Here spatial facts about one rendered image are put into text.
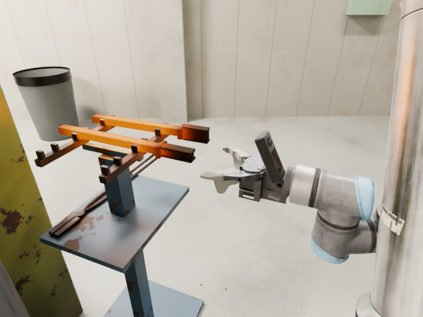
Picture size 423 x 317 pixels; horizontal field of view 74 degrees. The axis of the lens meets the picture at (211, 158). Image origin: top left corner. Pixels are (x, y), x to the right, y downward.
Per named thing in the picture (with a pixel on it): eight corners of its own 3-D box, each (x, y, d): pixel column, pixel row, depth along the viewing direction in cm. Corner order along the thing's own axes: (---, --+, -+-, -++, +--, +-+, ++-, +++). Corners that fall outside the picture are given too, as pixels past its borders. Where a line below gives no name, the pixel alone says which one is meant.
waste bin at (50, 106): (90, 124, 336) (77, 66, 303) (74, 143, 291) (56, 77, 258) (47, 125, 334) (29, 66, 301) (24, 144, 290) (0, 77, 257)
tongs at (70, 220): (160, 150, 132) (159, 148, 131) (167, 151, 130) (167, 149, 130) (49, 234, 84) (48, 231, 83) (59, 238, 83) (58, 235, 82)
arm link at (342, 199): (367, 233, 58) (382, 194, 53) (305, 217, 62) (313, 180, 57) (365, 207, 66) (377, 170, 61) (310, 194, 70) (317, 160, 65)
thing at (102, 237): (189, 191, 107) (189, 187, 106) (123, 273, 74) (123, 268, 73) (124, 175, 116) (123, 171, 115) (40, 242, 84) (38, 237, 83)
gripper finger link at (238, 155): (221, 163, 79) (241, 178, 72) (222, 144, 76) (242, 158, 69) (231, 160, 81) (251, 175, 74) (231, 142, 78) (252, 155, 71)
